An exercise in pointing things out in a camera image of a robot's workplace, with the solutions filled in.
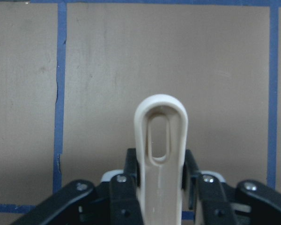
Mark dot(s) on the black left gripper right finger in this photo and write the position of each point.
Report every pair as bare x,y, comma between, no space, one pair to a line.
214,202

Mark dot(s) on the beige plastic dustpan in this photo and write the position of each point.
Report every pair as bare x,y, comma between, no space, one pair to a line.
160,190

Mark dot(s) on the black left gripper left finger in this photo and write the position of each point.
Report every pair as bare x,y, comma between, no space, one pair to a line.
112,202

